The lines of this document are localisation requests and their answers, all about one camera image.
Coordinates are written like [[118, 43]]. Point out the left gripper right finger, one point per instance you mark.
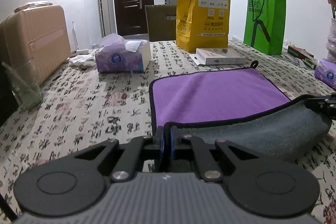
[[259, 184]]

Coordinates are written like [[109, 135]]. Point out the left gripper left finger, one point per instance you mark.
[[74, 183]]

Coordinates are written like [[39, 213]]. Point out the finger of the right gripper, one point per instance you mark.
[[325, 105]]

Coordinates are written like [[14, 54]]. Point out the purple and grey towel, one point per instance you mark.
[[239, 105]]

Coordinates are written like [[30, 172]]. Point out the purple tissue pack right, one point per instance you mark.
[[326, 72]]

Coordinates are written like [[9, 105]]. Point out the purple tissue pack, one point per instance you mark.
[[326, 72], [117, 54]]

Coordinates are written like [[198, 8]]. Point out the small dark red boxes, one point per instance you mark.
[[303, 57]]

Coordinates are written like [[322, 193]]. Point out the patterned flower vase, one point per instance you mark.
[[331, 42]]

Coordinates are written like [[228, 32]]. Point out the calligraphy print tablecloth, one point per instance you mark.
[[81, 108]]

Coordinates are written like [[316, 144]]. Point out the green paper bag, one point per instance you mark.
[[265, 25]]

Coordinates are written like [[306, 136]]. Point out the clear plastic bag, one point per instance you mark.
[[24, 85]]

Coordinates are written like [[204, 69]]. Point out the crumpled white tissue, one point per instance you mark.
[[82, 61]]

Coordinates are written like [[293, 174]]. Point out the white flat box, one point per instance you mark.
[[217, 56]]

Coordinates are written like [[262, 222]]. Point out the purple tissue pack left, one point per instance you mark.
[[117, 54]]

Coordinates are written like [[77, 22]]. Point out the yellow paper bag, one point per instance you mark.
[[202, 24]]

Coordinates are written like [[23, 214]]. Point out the beige suitcase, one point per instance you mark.
[[37, 34]]

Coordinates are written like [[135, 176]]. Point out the brown cardboard box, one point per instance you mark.
[[161, 22]]

